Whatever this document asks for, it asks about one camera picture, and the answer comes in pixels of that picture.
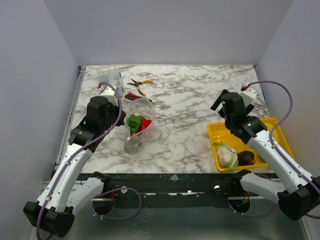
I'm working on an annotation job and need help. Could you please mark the clear plastic parts box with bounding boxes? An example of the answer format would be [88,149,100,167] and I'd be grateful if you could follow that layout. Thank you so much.
[97,69,123,96]

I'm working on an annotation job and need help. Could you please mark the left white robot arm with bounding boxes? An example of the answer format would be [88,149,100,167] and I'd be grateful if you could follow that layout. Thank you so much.
[23,96,126,239]

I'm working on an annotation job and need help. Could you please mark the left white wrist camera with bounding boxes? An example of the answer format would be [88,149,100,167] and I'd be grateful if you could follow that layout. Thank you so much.
[98,85,118,106]

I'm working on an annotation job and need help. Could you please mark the white toy cauliflower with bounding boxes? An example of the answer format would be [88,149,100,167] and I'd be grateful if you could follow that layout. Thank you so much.
[216,145,239,169]

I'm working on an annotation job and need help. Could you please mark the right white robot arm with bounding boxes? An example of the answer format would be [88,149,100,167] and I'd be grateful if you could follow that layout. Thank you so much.
[211,89,320,221]

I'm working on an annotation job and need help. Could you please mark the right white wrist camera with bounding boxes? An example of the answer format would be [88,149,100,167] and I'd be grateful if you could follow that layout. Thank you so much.
[239,87,257,106]

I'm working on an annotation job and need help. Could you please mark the yellow handled pliers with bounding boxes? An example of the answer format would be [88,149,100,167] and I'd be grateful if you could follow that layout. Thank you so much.
[127,78,154,97]

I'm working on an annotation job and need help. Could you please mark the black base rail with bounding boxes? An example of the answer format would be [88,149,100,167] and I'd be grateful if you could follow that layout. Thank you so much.
[82,172,251,208]

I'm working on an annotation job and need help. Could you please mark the yellow plastic tray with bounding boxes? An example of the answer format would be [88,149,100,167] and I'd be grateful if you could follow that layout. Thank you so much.
[207,117,295,172]

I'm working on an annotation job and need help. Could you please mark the dark maroon toy beet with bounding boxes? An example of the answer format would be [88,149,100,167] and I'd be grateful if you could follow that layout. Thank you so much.
[237,150,256,166]

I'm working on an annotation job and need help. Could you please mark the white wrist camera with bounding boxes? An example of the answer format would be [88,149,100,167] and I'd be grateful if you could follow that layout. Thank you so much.
[239,87,257,106]
[98,85,118,106]

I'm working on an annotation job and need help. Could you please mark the green toy pepper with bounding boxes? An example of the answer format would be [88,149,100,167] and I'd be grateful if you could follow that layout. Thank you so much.
[126,114,145,133]

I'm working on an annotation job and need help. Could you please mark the clear zip top bag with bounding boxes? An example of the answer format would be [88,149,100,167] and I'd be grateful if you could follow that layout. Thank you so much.
[123,97,156,154]

